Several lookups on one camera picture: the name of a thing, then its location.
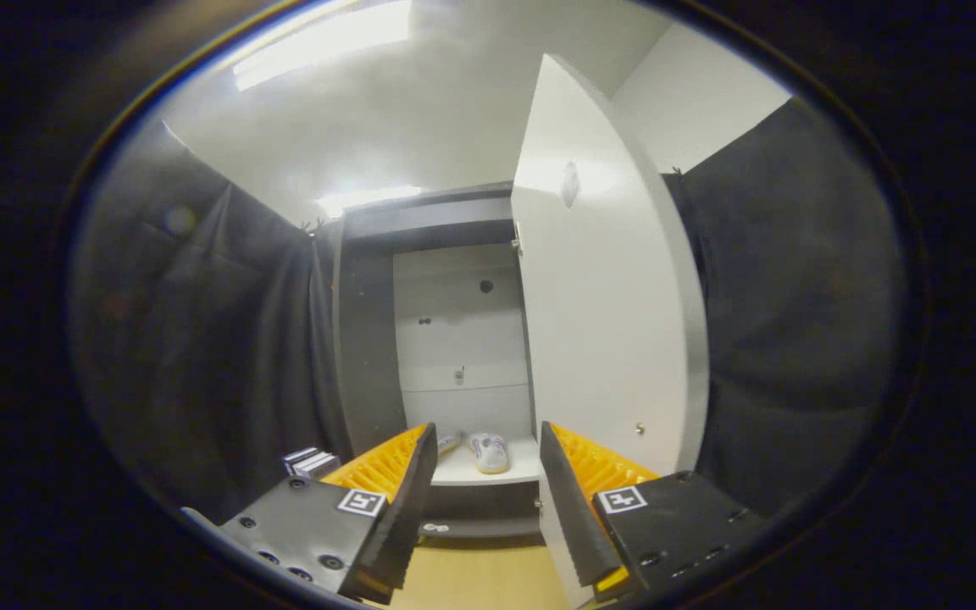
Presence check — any ceiling light panel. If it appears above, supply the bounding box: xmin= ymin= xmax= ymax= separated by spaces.
xmin=317 ymin=185 xmax=424 ymax=219

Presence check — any dark grey shoe cabinet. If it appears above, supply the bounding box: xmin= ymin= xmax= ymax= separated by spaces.
xmin=331 ymin=180 xmax=544 ymax=540

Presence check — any white shoe cabinet door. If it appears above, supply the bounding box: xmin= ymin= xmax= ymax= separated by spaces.
xmin=509 ymin=53 xmax=711 ymax=607

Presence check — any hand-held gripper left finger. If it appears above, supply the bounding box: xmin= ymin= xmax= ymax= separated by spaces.
xmin=217 ymin=422 xmax=440 ymax=606

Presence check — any black backdrop cloth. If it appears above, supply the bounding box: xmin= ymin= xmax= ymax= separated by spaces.
xmin=69 ymin=97 xmax=910 ymax=528

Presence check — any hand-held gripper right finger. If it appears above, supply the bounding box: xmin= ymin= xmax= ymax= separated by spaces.
xmin=539 ymin=421 xmax=766 ymax=601

